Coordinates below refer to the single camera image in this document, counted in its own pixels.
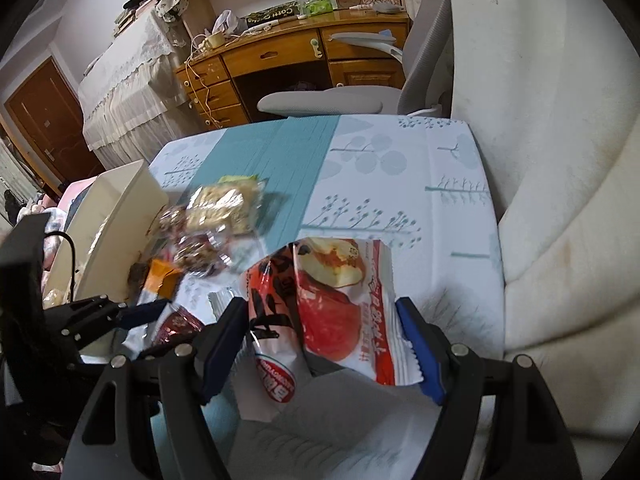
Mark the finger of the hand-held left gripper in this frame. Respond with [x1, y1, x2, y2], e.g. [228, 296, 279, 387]
[45, 295, 171, 345]
[135, 343, 196, 361]

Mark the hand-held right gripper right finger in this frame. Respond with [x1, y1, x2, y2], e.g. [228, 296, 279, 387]
[395, 296, 583, 480]

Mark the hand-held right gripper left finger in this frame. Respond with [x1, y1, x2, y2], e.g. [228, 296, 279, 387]
[62, 296, 251, 480]

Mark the dark red small packet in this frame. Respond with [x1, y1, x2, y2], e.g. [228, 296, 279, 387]
[152, 310, 203, 346]

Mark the orange packet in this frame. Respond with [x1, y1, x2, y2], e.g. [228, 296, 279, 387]
[145, 258, 183, 301]

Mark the yellow puffed snack bag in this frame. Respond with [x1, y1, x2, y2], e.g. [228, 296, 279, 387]
[42, 287, 73, 310]

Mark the white grey packet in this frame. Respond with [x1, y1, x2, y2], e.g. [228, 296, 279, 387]
[207, 287, 249, 313]

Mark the clear nut packet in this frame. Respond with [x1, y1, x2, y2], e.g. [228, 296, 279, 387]
[157, 207, 236, 276]

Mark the red and white packet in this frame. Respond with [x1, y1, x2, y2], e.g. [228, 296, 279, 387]
[242, 237, 423, 423]

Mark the white plastic bin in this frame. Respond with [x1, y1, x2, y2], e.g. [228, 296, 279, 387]
[42, 159, 170, 361]

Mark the green label cracker packet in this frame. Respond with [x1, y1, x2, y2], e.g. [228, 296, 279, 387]
[185, 175, 266, 236]

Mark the pink bed blanket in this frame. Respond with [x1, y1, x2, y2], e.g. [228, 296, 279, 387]
[42, 180, 101, 271]

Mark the brown wooden door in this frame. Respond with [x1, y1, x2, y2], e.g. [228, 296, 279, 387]
[4, 57, 106, 191]

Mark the lace covered piano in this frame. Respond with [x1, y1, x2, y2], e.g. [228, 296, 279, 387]
[77, 7, 201, 171]

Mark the stack of books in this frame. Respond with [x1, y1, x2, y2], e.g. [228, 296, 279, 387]
[115, 0, 158, 31]

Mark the wooden desk with drawers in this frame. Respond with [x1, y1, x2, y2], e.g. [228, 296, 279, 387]
[172, 7, 411, 128]

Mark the clear plastic bag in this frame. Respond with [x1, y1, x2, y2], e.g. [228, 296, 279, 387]
[212, 10, 248, 36]

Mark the printed cloth bag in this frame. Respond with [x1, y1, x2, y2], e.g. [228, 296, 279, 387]
[155, 0, 191, 23]

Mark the grey office chair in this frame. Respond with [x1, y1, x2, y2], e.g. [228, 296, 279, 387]
[257, 0, 453, 121]

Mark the dark green packet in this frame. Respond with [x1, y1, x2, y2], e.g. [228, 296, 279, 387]
[245, 2, 301, 23]

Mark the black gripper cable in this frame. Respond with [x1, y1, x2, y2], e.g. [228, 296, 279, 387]
[47, 232, 80, 306]

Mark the white cable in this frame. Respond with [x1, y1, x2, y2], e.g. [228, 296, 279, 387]
[182, 35, 226, 128]

